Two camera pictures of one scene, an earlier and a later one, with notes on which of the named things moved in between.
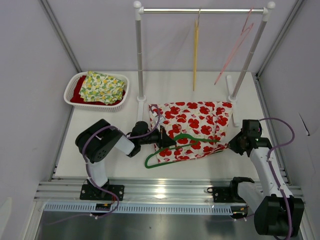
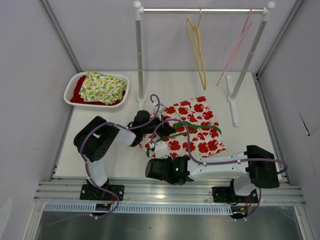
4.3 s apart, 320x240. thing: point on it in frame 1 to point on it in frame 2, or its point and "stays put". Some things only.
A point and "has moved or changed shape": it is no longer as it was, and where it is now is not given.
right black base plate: (227, 194) stays put
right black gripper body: (241, 151) to (169, 159)
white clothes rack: (139, 11) stays put
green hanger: (197, 140) to (183, 123)
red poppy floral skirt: (198, 128) has moved or changed shape
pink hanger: (244, 35) stays put
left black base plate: (91, 192) stays put
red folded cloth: (76, 97) stays put
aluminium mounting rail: (191, 190) stays put
